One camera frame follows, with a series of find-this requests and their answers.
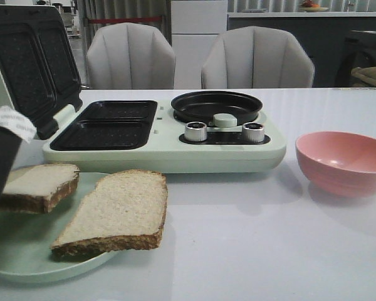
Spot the bread slice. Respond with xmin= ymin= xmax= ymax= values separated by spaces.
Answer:
xmin=51 ymin=169 xmax=168 ymax=257
xmin=0 ymin=163 xmax=80 ymax=214

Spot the green breakfast maker lid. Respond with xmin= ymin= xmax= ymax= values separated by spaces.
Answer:
xmin=0 ymin=4 xmax=82 ymax=140

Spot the pink bowl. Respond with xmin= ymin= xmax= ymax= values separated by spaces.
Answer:
xmin=295 ymin=131 xmax=376 ymax=198

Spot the light green round plate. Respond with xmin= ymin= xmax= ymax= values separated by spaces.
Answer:
xmin=0 ymin=172 xmax=116 ymax=283

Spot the left grey chair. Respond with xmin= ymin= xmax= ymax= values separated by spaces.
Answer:
xmin=86 ymin=23 xmax=176 ymax=90

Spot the grey chair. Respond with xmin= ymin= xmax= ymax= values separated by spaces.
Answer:
xmin=201 ymin=26 xmax=315 ymax=89
xmin=86 ymin=23 xmax=176 ymax=90

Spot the left silver knob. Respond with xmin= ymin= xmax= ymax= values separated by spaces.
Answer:
xmin=184 ymin=122 xmax=207 ymax=142

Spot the silver knob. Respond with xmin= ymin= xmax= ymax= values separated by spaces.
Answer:
xmin=241 ymin=122 xmax=265 ymax=143
xmin=184 ymin=122 xmax=207 ymax=142

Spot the black round frying pan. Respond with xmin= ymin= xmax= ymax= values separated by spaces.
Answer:
xmin=171 ymin=90 xmax=263 ymax=125

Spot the white refrigerator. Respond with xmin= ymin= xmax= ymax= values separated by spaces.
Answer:
xmin=171 ymin=1 xmax=227 ymax=90

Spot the right silver knob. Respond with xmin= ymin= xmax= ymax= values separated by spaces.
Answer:
xmin=241 ymin=122 xmax=265 ymax=143

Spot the right grey chair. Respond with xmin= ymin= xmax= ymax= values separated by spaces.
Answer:
xmin=201 ymin=26 xmax=315 ymax=89

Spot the fruit plate on counter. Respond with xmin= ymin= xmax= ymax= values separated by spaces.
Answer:
xmin=298 ymin=0 xmax=329 ymax=13

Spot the dark kitchen counter cabinet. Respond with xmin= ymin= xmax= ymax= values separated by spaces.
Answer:
xmin=227 ymin=12 xmax=376 ymax=88

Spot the black appliance cabinet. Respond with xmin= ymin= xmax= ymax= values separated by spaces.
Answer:
xmin=335 ymin=31 xmax=376 ymax=87

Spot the beige sofa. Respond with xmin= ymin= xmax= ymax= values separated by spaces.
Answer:
xmin=351 ymin=66 xmax=376 ymax=88

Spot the green pan handle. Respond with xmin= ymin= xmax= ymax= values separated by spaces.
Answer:
xmin=213 ymin=113 xmax=238 ymax=128

